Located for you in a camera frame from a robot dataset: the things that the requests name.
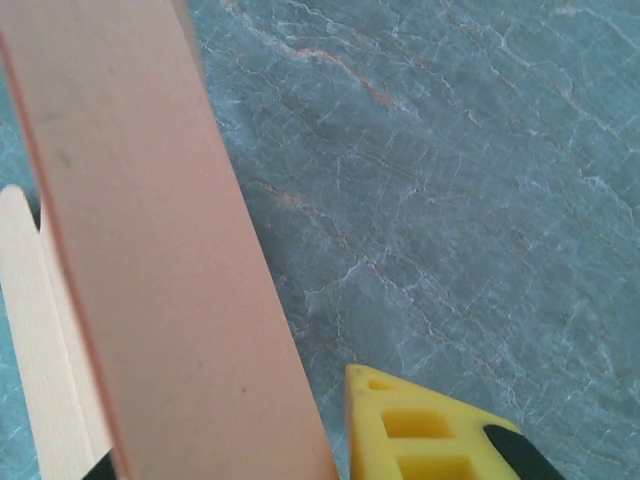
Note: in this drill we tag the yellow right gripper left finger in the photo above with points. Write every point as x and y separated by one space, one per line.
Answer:
102 470

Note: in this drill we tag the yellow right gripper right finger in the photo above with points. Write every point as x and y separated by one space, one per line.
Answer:
390 450

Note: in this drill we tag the pink paper box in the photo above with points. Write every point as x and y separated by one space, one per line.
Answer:
150 250

